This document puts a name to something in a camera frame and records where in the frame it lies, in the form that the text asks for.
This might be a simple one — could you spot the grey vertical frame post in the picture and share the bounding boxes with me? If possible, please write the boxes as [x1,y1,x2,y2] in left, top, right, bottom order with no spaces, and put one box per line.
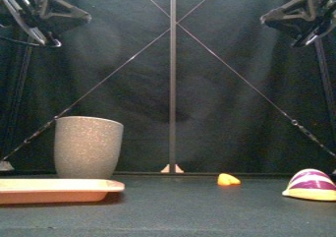
[168,0,179,174]

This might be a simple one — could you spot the thin diagonal brace wire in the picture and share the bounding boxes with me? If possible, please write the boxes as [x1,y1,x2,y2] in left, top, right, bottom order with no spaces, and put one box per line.
[0,0,225,162]
[131,0,336,158]

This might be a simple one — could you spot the black cloth backdrop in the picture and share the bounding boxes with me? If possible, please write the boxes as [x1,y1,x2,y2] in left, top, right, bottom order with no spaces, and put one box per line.
[0,0,336,176]

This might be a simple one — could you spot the pink rectangular plate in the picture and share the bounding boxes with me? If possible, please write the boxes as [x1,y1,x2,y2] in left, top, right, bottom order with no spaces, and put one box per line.
[0,177,127,206]

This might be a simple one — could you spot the grey corner foot bracket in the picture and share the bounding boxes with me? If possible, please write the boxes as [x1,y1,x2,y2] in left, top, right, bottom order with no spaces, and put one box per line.
[0,160,16,172]

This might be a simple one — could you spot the orange tangerine segment toy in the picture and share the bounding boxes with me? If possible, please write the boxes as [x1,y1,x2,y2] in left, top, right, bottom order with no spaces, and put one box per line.
[216,172,243,187]

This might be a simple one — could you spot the grey speckled cup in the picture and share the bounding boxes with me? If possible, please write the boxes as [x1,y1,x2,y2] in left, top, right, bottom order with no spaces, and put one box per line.
[52,115,125,180]

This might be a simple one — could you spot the purple white striped toy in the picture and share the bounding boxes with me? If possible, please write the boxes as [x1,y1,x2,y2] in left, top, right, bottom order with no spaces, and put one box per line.
[281,168,336,202]

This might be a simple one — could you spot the beige post foot bracket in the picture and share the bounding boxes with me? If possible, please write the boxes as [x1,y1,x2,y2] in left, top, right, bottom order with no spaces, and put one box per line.
[160,163,185,175]

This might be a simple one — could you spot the dark side frame post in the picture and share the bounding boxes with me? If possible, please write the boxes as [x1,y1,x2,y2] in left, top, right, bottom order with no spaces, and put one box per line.
[313,37,336,141]

